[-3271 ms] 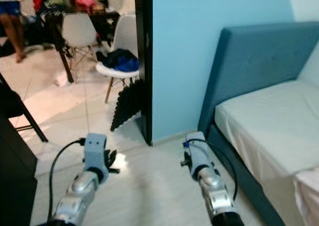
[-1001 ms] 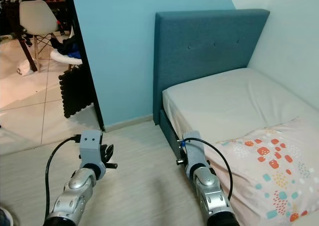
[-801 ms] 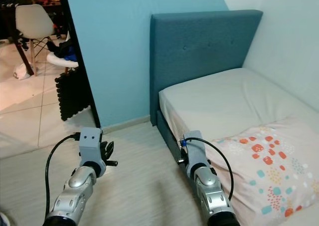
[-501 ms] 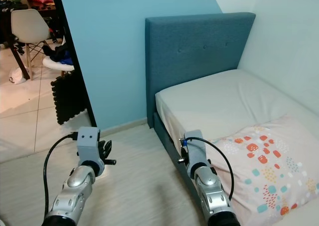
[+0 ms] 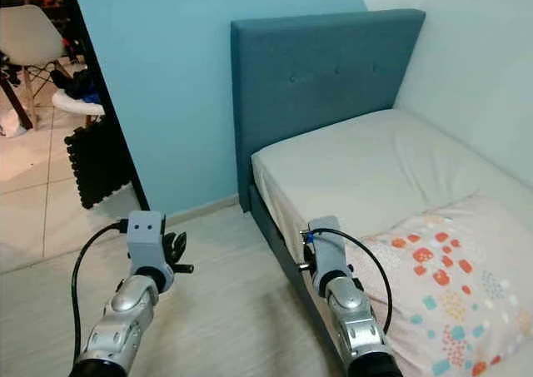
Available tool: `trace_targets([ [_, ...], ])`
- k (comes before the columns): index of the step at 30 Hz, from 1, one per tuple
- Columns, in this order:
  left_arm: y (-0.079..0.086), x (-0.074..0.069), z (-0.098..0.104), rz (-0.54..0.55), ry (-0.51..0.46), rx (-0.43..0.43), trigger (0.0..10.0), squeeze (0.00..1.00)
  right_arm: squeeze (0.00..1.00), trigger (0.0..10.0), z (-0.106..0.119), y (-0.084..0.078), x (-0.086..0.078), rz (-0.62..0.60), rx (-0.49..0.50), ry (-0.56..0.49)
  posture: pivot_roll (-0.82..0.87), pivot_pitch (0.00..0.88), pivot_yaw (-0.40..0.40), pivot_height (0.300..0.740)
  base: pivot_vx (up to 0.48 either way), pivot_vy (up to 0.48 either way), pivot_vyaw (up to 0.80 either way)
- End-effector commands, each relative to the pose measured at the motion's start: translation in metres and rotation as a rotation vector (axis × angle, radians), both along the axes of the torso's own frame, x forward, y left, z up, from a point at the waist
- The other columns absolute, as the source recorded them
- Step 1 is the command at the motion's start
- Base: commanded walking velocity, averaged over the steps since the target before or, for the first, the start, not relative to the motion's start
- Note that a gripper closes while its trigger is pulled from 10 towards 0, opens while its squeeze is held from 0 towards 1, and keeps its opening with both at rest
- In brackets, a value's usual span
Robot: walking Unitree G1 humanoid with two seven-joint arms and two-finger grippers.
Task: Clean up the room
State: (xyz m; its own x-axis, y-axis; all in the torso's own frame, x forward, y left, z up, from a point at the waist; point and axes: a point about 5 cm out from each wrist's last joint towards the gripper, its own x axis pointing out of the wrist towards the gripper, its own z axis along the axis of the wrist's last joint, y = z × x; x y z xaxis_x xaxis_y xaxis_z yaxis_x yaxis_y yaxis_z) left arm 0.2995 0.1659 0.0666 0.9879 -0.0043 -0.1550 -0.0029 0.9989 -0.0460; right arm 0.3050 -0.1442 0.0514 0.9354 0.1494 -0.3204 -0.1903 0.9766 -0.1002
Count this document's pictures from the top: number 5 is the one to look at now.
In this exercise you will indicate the pink patterned pillow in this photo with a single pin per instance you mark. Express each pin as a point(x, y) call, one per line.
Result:
point(475, 285)

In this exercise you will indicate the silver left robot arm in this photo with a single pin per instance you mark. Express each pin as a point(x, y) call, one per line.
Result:
point(125, 327)

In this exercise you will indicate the black foam floor mat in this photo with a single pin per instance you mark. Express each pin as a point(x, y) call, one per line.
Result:
point(96, 161)

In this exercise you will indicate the mattress with cream sheet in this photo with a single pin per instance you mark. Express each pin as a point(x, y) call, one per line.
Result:
point(366, 161)

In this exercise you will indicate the white chair under clothes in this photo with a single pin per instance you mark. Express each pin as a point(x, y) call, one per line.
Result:
point(75, 104)

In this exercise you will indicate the dark blue clothes pile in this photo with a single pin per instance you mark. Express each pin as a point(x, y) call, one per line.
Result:
point(83, 84)

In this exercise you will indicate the teal upholstered bed headboard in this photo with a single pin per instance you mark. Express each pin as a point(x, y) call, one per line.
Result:
point(316, 73)

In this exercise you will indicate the white shell chair wooden legs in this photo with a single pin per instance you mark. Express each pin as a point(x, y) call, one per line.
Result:
point(29, 36)

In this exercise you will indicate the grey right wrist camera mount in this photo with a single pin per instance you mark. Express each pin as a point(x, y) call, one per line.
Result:
point(329, 252)

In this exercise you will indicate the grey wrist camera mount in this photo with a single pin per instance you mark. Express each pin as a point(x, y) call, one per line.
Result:
point(146, 240)
point(329, 252)

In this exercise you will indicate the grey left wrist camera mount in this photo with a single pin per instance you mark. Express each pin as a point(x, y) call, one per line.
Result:
point(146, 240)

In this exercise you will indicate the dark blue bed frame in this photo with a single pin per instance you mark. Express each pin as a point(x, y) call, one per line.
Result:
point(279, 244)

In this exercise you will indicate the black door frame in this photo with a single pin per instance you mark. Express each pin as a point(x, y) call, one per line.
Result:
point(104, 86)

